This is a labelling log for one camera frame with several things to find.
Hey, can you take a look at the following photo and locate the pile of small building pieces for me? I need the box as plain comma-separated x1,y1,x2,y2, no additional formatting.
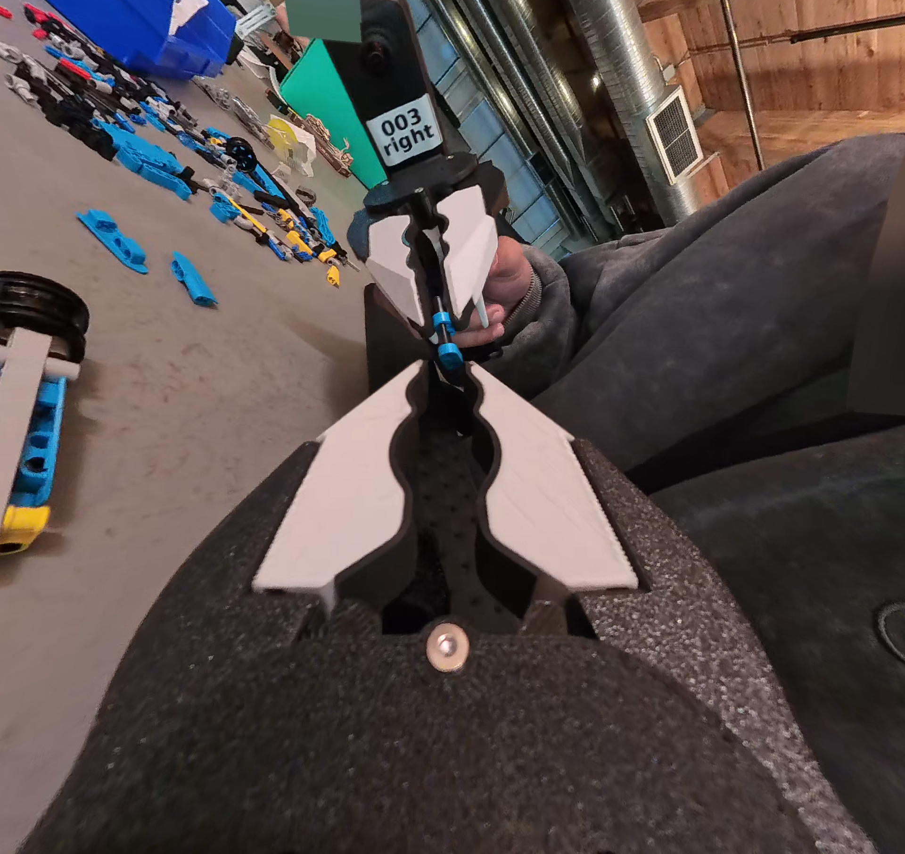
0,1,362,290

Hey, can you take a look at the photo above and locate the person's right hand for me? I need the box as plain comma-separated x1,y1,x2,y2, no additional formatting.
452,239,540,353

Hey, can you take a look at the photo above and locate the black wheel blue beam assembly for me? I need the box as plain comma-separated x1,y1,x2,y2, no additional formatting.
0,272,91,558

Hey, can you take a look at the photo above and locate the clear bag yellow tape roll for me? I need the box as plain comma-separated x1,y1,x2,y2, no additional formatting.
263,114,318,177

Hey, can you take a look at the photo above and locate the silver ventilation duct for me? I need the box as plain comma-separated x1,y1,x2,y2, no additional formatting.
551,0,708,229

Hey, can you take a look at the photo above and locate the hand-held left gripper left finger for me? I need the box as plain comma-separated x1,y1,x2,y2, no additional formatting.
252,361,425,613

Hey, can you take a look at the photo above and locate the white air vent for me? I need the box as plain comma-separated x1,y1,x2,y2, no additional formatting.
643,85,706,187

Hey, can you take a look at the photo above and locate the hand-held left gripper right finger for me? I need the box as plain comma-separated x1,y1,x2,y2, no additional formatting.
467,361,641,593

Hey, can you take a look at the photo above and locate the wooden puzzle model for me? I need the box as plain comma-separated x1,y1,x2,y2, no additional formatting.
303,113,354,179

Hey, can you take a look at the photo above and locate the person's right forearm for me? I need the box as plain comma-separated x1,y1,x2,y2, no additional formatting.
495,134,905,476

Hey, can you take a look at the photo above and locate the person's dark grey jacket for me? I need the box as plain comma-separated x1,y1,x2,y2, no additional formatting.
629,423,905,854

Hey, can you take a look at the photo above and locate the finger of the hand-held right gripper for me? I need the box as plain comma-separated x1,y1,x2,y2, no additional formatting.
368,216,430,332
440,185,501,321

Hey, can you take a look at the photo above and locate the green plastic bin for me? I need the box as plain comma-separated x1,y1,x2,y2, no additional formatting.
278,37,393,191

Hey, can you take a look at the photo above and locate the grey desk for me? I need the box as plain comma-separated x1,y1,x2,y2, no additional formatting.
0,0,383,848

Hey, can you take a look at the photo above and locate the blue angled panel piece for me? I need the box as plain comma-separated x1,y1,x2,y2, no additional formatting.
75,209,150,275
170,250,219,309

